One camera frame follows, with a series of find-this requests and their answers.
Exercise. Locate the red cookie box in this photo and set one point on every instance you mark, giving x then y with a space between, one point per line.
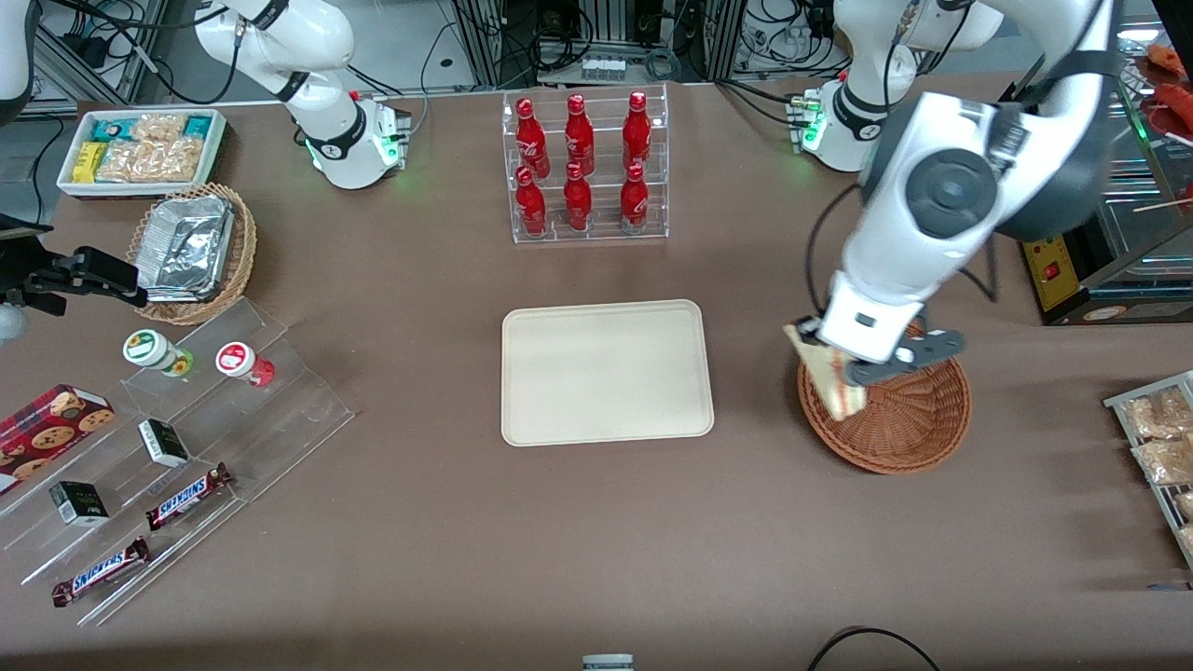
47 433

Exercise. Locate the black food warmer appliance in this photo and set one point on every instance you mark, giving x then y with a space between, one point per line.
1062 289

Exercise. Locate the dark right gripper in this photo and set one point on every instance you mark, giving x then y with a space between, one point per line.
39 280

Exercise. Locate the clear bag of crackers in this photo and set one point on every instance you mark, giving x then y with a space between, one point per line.
123 163
175 160
160 128

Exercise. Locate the white power strip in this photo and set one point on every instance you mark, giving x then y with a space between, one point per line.
603 68

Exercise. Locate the small black box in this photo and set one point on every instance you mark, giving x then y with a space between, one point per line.
79 504
164 443

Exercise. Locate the aluminium foil tray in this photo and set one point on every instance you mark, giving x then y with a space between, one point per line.
186 247

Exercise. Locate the grey metal block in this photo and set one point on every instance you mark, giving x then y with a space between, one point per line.
608 663

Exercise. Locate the clear bag of pastries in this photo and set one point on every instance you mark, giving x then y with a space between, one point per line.
1186 505
1156 415
1165 461
1187 539

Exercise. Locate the tan wicker basket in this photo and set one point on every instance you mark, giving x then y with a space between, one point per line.
244 252

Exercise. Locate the steel warmer pan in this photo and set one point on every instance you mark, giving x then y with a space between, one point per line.
1146 233

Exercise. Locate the beige plastic tray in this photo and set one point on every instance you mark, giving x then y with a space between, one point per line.
606 373

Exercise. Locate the clear acrylic bottle rack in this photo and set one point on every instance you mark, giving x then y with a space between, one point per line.
601 200

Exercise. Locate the white snack bin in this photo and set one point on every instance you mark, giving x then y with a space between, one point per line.
219 140

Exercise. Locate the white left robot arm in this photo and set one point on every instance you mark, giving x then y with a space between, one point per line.
895 233

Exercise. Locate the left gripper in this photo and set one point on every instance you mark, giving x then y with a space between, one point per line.
806 334

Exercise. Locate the clear acrylic stepped display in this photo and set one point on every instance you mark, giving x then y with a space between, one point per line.
280 410

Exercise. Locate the red cola bottle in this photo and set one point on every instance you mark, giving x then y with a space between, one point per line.
579 135
634 203
578 203
531 207
637 130
531 140

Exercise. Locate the green lidded white cup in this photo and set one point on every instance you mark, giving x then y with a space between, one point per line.
149 349

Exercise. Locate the brown round wicker basket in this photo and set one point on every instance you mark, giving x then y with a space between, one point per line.
913 429

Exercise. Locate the red sausage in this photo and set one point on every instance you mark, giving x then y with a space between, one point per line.
1172 58
1176 102

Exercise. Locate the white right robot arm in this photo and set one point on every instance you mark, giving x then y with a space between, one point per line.
326 37

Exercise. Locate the red lidded white cup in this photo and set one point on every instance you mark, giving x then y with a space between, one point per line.
238 361

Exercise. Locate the Snickers chocolate bar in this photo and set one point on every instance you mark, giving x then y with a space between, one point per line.
186 497
101 571

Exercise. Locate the large teal snack packet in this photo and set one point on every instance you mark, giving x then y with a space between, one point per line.
114 129

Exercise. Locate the yellow snack packet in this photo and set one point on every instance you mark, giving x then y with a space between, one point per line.
89 163

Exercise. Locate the triangular sandwich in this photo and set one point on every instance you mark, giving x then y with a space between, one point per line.
839 391

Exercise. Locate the small teal snack packet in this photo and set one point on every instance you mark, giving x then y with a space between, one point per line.
198 126

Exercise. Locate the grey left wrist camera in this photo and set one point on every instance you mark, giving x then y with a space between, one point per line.
918 356

